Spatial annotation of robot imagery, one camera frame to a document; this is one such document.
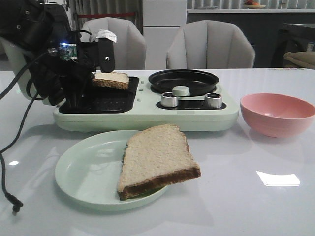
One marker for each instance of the silver control knob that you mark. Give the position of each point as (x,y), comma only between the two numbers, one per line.
(213,100)
(169,100)

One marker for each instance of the beige cushion at right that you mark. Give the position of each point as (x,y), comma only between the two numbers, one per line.
(301,59)

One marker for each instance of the beige upholstered chair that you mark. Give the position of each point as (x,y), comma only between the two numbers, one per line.
(209,44)
(130,48)

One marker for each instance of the mint green round plate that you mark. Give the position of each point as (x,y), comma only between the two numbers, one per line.
(89,171)

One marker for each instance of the white cabinet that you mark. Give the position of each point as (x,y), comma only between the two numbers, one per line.
(161,20)

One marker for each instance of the bread slice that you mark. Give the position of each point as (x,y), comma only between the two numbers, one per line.
(154,158)
(112,80)

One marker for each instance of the left beige upholstered chair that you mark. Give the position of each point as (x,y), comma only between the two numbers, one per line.
(130,48)

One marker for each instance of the red barrier belt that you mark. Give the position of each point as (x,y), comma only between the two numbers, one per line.
(114,15)

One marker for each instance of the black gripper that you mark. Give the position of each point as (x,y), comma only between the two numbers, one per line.
(75,74)

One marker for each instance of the pink plastic bowl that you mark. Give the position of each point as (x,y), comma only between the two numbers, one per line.
(277,115)

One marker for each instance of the right silver control knob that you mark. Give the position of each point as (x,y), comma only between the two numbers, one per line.
(213,100)

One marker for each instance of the black round frying pan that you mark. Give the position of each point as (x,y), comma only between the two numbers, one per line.
(198,82)

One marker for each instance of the right beige upholstered chair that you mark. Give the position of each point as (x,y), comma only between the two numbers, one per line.
(209,44)

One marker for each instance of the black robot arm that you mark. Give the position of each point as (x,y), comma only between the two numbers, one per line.
(29,25)

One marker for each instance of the fruit plate on counter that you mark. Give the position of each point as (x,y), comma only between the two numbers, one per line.
(250,4)

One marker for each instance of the mint green breakfast maker base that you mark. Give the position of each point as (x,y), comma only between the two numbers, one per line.
(191,114)

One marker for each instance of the left silver control knob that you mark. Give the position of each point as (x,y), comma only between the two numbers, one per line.
(169,100)

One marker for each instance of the mint green sandwich maker lid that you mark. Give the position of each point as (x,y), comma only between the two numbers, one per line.
(17,68)

